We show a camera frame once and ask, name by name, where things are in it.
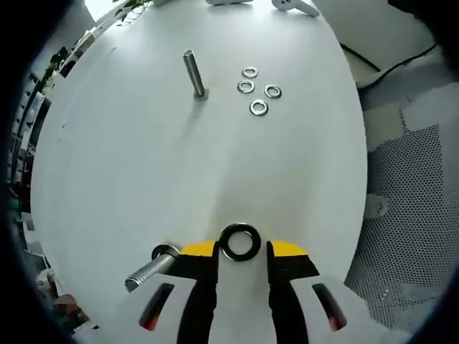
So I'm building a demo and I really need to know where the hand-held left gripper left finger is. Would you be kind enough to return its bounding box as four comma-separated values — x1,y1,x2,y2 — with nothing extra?
77,239,220,344

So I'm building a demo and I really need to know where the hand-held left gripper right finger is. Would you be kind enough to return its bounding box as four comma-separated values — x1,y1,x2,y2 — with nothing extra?
266,239,412,344

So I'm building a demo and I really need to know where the thick threaded stud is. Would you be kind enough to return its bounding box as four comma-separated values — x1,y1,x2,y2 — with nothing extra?
124,244,179,294

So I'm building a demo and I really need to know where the thin threaded stud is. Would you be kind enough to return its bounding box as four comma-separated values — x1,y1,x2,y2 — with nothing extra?
181,49,212,102

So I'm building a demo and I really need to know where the grey mesh office chair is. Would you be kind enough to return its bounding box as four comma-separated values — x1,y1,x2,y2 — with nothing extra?
344,53,459,334

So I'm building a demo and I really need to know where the small green plant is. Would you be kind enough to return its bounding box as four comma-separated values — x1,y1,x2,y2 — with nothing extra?
43,46,70,91

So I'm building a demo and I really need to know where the white game controller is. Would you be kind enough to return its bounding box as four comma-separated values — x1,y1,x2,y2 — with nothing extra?
271,0,321,18

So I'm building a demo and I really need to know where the green potted plant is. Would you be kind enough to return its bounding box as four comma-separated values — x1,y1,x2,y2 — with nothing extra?
107,0,153,24

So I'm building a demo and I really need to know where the black floor cable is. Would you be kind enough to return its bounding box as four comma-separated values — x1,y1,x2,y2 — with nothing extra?
339,41,439,73

